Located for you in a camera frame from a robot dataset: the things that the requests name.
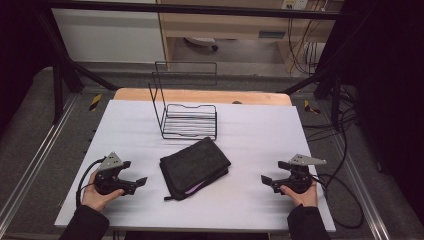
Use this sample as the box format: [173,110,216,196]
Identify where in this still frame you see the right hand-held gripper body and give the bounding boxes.
[271,153,328,195]

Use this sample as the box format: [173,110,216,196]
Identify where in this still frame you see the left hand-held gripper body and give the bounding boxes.
[93,151,138,197]

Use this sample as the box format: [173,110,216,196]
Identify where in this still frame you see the black fabric bag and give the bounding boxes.
[159,136,232,202]

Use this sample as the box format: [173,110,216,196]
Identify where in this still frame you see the black wire rack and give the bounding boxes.
[148,60,219,141]

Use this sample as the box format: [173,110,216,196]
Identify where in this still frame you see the person's right hand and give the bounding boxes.
[279,179,319,208]

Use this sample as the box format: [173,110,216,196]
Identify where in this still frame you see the person's left hand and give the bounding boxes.
[80,179,125,213]

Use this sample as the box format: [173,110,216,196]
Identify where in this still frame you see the white table cover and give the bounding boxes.
[54,99,337,233]

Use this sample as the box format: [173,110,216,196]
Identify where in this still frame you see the yellow black tape strip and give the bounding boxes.
[303,99,321,115]
[88,93,103,112]

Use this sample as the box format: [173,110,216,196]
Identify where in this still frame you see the black metal stand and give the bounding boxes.
[281,63,344,131]
[34,9,118,126]

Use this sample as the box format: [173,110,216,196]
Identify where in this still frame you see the white cabinet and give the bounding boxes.
[51,0,167,64]

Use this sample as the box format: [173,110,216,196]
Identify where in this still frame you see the dark curtain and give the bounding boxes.
[0,0,59,134]
[319,0,424,228]

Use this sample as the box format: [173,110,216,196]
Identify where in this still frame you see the office chair base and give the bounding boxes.
[183,36,220,52]

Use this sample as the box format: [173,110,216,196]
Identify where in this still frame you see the light wooden desk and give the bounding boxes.
[156,0,344,73]

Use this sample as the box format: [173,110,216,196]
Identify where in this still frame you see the black metal crossbar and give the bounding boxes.
[39,0,351,21]

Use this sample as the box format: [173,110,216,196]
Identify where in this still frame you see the left hand-held gripper cable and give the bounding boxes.
[75,157,106,209]

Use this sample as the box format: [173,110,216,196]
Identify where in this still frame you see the hand-held gripper cable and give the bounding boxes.
[75,157,106,209]
[310,173,365,230]

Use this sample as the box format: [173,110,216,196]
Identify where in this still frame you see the aluminium floor rail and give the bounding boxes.
[0,94,79,228]
[333,133,391,240]

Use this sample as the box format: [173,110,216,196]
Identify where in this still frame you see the right hand-held gripper cable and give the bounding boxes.
[310,173,365,230]

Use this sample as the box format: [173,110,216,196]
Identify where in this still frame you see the black floor cables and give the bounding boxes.
[301,83,359,144]

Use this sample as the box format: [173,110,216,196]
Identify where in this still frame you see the hanging cable bundle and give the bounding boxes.
[287,16,323,76]

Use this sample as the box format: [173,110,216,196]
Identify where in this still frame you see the white wall socket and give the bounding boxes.
[281,0,309,11]

